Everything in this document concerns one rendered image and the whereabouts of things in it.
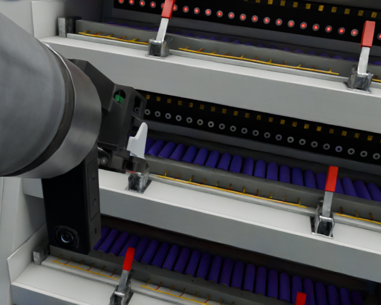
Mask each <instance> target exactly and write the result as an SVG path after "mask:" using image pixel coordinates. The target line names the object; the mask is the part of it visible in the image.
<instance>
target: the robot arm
mask: <svg viewBox="0 0 381 305"><path fill-rule="evenodd" d="M120 91H124V92H125V94H126V97H125V99H124V98H123V97H121V96H120ZM116 94H118V95H116ZM135 97H137V98H138V99H140V100H141V102H140V107H139V110H138V114H136V113H135V112H133V109H134V104H135V102H134V101H135ZM146 104H147V100H146V99H145V98H144V97H143V96H142V95H141V94H140V93H138V92H137V91H136V90H135V89H134V88H133V87H129V86H126V85H119V84H115V83H114V82H113V81H111V80H110V79H109V78H107V77H106V76H105V75H104V74H103V73H101V72H100V71H99V70H98V69H97V68H96V67H94V66H93V65H92V64H90V63H89V62H88V61H84V60H80V59H67V58H65V57H63V56H62V55H61V54H60V53H58V52H57V51H56V50H54V49H53V48H51V47H50V46H49V45H47V44H45V43H43V42H41V41H40V40H38V39H37V38H35V37H34V36H33V35H31V34H30V33H29V32H27V31H26V30H24V29H23V28H22V27H20V26H19V25H18V24H16V23H15V22H13V21H12V20H11V19H9V18H8V17H6V15H4V14H2V13H1V12H0V177H16V178H29V179H41V183H42V193H43V198H44V207H45V216H46V222H47V231H48V241H49V244H50V245H52V246H54V247H57V248H61V249H65V250H68V251H73V252H77V253H80V254H84V255H88V254H89V253H90V251H91V250H92V248H93V247H94V246H95V245H96V243H97V242H98V241H99V240H100V238H101V224H100V195H99V169H103V170H107V171H112V172H119V173H123V174H126V170H128V171H134V172H140V173H144V174H145V172H146V168H147V164H148V162H147V161H146V159H145V158H144V151H145V144H146V136H147V132H148V127H147V124H146V123H144V122H143V123H142V124H141V126H140V128H139V130H138V132H137V134H136V136H135V137H130V134H131V132H132V127H133V124H134V119H135V118H136V119H138V120H140V121H143V116H144V113H145V108H146ZM124 169H125V170H124Z"/></svg>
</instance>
